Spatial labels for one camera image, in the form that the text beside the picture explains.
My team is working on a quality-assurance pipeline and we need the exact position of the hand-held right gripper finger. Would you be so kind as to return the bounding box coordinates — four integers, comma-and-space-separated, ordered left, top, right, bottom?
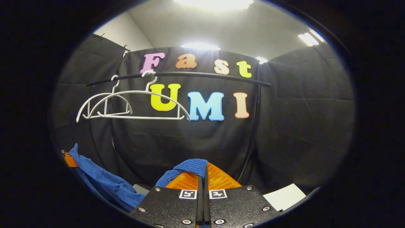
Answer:
204, 162, 282, 228
130, 171, 205, 228

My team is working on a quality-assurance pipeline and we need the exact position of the blue jacket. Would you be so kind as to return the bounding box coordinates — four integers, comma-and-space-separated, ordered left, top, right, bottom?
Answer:
68, 143, 209, 213

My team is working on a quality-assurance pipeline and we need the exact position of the white plastic hanger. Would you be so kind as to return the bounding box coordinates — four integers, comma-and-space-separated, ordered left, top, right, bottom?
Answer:
76, 70, 191, 124
83, 75, 134, 120

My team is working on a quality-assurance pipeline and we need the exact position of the white box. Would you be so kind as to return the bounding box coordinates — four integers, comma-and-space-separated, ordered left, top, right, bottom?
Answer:
262, 183, 307, 212

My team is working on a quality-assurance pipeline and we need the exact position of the black backdrop cloth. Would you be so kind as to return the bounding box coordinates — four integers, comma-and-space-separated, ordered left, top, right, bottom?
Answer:
51, 33, 355, 197

